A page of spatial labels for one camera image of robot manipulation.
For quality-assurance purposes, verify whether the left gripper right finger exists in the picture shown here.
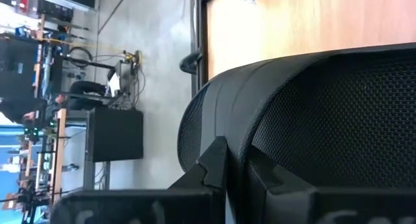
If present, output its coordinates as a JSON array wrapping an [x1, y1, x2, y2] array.
[[247, 148, 319, 224]]

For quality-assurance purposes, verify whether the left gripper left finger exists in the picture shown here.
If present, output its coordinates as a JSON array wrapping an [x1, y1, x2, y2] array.
[[168, 136, 228, 224]]

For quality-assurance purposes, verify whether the black mesh-textured slide sandal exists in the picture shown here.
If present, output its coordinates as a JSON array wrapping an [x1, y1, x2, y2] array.
[[177, 42, 416, 224]]

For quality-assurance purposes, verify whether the black rectangular panel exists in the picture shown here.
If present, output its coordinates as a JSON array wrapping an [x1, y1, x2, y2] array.
[[86, 106, 144, 163]]

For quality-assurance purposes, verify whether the wooden background shelving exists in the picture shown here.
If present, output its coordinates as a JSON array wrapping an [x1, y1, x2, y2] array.
[[19, 108, 68, 205]]

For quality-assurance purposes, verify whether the person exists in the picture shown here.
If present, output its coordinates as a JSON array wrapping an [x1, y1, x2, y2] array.
[[0, 80, 111, 127]]

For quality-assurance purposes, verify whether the black frame clamp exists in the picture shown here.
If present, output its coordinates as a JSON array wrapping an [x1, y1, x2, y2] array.
[[179, 50, 203, 75]]

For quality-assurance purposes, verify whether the black coiled cable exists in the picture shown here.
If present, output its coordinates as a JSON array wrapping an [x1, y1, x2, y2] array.
[[67, 46, 94, 69]]

